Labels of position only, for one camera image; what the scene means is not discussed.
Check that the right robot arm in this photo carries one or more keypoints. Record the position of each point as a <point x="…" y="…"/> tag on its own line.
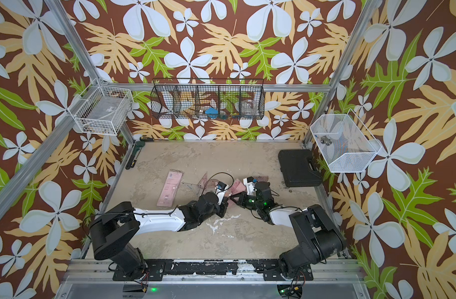
<point x="318" y="236"/>

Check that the white mesh basket right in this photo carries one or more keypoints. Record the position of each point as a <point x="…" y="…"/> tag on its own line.
<point x="354" y="146"/>

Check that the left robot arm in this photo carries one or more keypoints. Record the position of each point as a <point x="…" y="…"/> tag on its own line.
<point x="112" y="231"/>

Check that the pink ruler set pouch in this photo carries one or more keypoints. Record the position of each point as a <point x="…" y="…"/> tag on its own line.
<point x="170" y="188"/>
<point x="236" y="188"/>

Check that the pink transparent protractor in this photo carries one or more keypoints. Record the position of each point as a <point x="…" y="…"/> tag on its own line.
<point x="212" y="183"/>

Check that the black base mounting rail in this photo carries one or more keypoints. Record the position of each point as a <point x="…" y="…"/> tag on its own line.
<point x="155" y="270"/>

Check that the green black pipe wrench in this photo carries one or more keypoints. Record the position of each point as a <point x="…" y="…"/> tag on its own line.
<point x="138" y="146"/>

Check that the blue object in basket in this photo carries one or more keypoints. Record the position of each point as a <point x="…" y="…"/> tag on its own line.
<point x="212" y="113"/>

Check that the black plastic tool case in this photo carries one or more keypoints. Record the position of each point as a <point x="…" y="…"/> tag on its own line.
<point x="298" y="168"/>

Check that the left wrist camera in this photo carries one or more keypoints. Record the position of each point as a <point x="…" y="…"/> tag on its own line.
<point x="221" y="189"/>

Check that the small dark object in basket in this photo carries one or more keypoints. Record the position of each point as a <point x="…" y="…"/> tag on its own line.
<point x="326" y="140"/>

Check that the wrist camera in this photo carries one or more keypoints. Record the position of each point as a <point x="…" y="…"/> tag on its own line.
<point x="221" y="189"/>
<point x="249" y="184"/>

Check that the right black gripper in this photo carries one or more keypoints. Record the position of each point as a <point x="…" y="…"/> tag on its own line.
<point x="242" y="200"/>

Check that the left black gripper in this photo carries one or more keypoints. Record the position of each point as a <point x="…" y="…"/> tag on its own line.
<point x="223" y="205"/>

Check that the black wire basket rear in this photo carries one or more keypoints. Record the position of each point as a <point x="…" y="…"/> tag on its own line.
<point x="233" y="98"/>

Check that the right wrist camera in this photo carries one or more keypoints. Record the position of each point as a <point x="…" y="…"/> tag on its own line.
<point x="249" y="184"/>

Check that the white wire basket left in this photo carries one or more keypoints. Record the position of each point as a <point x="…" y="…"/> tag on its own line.
<point x="102" y="109"/>

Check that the clear transparent triangle ruler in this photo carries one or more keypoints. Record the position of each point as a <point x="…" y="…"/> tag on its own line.
<point x="190" y="185"/>

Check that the pink transparent triangle ruler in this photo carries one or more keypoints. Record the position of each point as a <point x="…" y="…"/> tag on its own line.
<point x="203" y="181"/>

